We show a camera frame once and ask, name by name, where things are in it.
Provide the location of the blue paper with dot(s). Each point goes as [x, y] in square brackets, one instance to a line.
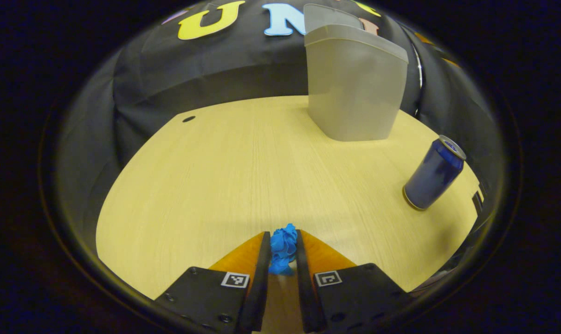
[282, 246]

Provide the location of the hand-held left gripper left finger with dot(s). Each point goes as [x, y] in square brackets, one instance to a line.
[261, 278]

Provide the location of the black backdrop cloth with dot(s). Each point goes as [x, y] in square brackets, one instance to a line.
[215, 69]

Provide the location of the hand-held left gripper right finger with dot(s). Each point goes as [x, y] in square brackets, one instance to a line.
[303, 287]

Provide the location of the black desk hole cap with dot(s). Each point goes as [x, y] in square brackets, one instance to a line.
[189, 118]

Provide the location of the blue pop can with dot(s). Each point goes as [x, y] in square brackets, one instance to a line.
[431, 176]

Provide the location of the white desktop garbage bin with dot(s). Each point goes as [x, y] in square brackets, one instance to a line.
[354, 93]

